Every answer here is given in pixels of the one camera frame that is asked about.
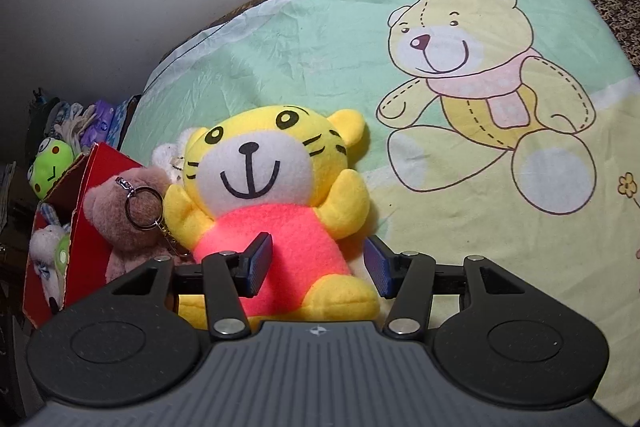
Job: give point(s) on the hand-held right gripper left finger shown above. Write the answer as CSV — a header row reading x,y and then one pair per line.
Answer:
x,y
257,264

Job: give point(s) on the white rabbit plush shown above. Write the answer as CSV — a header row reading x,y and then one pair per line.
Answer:
x,y
165,157

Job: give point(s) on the blue checkered cloth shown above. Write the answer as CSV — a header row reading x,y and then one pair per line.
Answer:
x,y
120,122

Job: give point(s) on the printed bear bedsheet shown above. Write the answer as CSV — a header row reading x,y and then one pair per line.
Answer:
x,y
300,57

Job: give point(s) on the white plush with blue bow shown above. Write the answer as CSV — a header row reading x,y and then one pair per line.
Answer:
x,y
42,242

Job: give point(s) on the dark green cloth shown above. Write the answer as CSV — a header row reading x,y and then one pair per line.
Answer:
x,y
45,114

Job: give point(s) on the pink-brown teddy bear plush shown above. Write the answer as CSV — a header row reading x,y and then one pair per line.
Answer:
x,y
135,237

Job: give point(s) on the green plush toy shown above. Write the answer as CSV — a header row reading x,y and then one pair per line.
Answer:
x,y
63,254

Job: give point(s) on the yellow tiger plush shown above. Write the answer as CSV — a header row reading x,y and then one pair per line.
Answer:
x,y
260,167

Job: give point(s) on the green frog plush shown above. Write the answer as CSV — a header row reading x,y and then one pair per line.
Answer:
x,y
50,167

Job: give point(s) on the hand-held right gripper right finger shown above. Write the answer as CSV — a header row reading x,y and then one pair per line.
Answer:
x,y
377,269

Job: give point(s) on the red cardboard box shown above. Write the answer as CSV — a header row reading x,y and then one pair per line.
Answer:
x,y
85,267

